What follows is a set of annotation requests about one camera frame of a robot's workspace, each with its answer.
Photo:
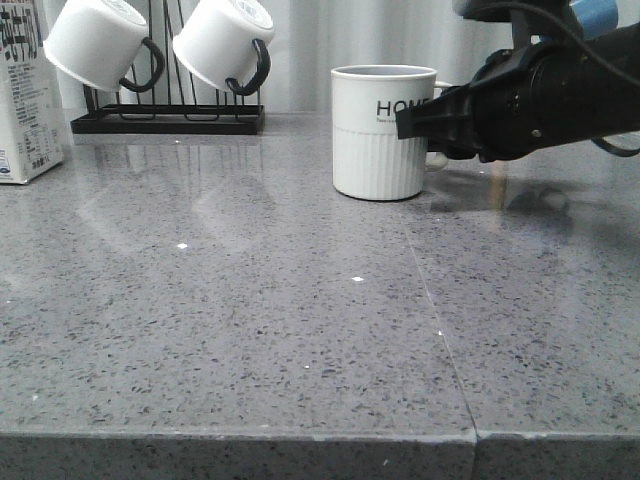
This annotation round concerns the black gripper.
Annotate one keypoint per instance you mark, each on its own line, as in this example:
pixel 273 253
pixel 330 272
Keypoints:
pixel 548 97

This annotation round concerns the white ribbed HOME mug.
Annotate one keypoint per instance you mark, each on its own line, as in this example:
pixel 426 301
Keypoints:
pixel 369 161

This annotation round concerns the white blue milk carton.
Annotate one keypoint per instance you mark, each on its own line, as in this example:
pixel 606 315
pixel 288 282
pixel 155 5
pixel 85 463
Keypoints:
pixel 32 121

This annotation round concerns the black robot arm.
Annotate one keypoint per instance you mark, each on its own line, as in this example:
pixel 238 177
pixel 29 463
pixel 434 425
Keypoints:
pixel 549 23

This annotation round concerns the blue enamel mug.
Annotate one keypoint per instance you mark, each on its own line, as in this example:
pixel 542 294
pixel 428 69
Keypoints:
pixel 596 17

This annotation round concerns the right white hanging mug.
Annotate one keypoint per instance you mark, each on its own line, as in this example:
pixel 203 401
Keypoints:
pixel 225 44

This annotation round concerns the white hanging mug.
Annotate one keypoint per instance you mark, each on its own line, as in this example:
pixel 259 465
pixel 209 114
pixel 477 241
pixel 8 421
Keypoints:
pixel 96 42
pixel 225 44

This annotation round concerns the left white hanging mug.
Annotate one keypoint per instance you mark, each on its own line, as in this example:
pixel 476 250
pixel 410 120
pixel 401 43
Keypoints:
pixel 96 42

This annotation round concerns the black wire mug rack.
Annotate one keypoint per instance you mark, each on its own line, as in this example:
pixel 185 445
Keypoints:
pixel 179 103

